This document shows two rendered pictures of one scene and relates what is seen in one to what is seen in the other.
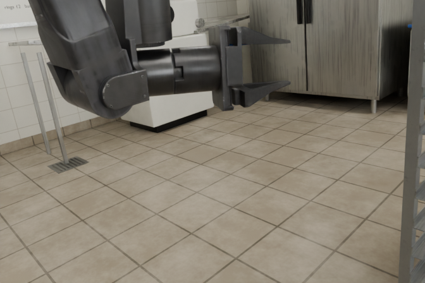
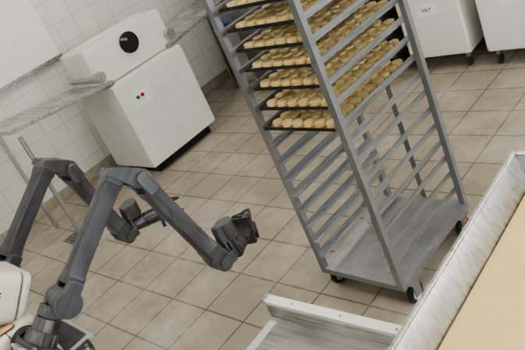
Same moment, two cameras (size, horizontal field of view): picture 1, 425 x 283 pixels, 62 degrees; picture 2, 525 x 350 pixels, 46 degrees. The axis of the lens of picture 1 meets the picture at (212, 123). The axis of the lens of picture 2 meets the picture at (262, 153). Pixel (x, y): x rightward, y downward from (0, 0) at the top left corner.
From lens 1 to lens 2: 202 cm
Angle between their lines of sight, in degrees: 7
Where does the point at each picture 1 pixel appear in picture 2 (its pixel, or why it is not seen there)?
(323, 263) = (299, 258)
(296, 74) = not seen: hidden behind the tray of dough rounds
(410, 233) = (307, 230)
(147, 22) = (133, 212)
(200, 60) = (151, 216)
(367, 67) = not seen: hidden behind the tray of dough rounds
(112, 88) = (130, 236)
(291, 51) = not seen: hidden behind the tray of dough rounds
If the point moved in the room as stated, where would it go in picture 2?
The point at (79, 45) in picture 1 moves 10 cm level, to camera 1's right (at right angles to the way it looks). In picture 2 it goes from (119, 230) to (144, 219)
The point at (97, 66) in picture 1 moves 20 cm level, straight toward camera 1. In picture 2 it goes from (124, 232) to (134, 254)
